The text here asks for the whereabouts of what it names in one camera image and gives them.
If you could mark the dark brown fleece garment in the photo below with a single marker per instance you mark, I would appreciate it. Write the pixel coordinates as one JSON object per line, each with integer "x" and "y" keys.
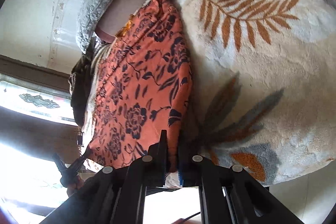
{"x": 80, "y": 81}

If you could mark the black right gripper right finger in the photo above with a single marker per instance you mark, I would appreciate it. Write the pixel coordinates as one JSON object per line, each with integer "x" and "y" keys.
{"x": 227, "y": 195}

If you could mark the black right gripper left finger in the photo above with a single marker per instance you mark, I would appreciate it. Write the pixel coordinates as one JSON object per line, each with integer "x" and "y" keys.
{"x": 116, "y": 195}

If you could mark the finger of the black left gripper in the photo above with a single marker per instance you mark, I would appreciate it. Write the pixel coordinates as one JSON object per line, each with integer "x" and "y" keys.
{"x": 77, "y": 164}
{"x": 59, "y": 163}

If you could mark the orange floral cloth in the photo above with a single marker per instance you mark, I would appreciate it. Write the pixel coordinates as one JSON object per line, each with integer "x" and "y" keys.
{"x": 141, "y": 86}

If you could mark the cream leaf-pattern fleece blanket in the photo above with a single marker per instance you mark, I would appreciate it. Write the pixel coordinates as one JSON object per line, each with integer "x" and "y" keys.
{"x": 263, "y": 93}

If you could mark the left hand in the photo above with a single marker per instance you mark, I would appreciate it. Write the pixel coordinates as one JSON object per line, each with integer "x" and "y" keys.
{"x": 74, "y": 187}

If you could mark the window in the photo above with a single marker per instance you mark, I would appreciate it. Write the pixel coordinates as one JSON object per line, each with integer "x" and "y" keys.
{"x": 36, "y": 101}

